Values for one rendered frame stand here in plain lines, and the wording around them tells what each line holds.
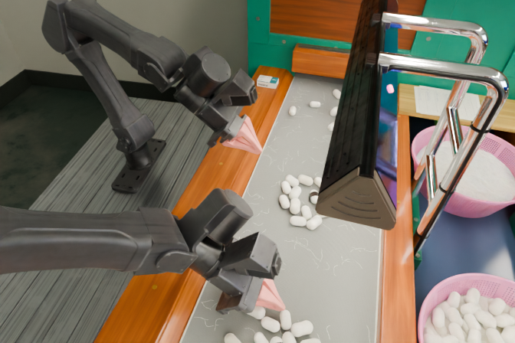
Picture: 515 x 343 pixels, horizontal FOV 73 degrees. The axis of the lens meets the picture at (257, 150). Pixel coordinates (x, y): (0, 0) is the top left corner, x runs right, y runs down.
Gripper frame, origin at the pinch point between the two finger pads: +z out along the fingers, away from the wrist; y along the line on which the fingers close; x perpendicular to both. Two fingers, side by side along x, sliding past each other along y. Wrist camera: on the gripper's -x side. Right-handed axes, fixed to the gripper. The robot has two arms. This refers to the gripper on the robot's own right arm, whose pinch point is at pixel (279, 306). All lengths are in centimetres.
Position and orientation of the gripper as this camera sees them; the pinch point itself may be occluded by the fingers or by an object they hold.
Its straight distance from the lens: 63.6
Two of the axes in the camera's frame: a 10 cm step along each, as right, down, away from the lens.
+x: -6.1, 4.3, 6.6
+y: 3.0, -6.5, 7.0
